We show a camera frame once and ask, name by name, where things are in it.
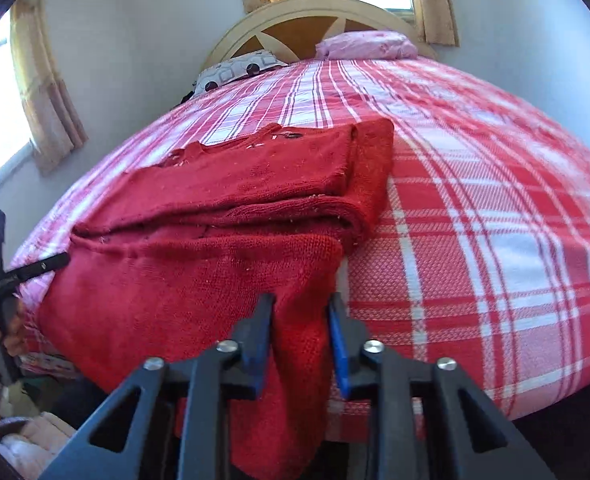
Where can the bed with red plaid sheet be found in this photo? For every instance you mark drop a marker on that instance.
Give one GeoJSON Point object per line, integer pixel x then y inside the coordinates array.
{"type": "Point", "coordinates": [475, 210]}

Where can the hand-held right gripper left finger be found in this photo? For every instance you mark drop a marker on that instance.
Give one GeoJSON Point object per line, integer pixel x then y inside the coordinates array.
{"type": "Point", "coordinates": [259, 355]}

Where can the pink quilted cloth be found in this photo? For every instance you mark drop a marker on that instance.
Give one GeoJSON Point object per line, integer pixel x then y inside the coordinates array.
{"type": "Point", "coordinates": [30, 440]}

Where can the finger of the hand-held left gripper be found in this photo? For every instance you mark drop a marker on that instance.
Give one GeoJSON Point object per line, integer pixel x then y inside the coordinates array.
{"type": "Point", "coordinates": [40, 265]}

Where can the red knitted sweater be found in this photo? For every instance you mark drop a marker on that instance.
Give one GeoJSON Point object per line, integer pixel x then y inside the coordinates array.
{"type": "Point", "coordinates": [175, 270]}

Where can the cream wooden headboard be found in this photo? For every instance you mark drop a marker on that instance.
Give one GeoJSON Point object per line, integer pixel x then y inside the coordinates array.
{"type": "Point", "coordinates": [295, 30]}

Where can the person's left hand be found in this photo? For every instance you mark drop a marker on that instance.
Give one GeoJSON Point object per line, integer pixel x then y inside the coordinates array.
{"type": "Point", "coordinates": [15, 342]}

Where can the grey patterned pillow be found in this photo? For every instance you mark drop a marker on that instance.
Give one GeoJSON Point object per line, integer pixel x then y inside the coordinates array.
{"type": "Point", "coordinates": [235, 70]}

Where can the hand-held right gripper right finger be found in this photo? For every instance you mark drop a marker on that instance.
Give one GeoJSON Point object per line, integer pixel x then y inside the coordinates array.
{"type": "Point", "coordinates": [339, 360]}

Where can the dark maroon cloth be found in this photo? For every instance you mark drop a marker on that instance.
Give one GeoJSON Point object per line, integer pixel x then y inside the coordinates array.
{"type": "Point", "coordinates": [575, 440]}

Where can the pink pillow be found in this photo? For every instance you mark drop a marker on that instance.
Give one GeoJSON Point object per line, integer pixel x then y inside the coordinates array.
{"type": "Point", "coordinates": [365, 44]}

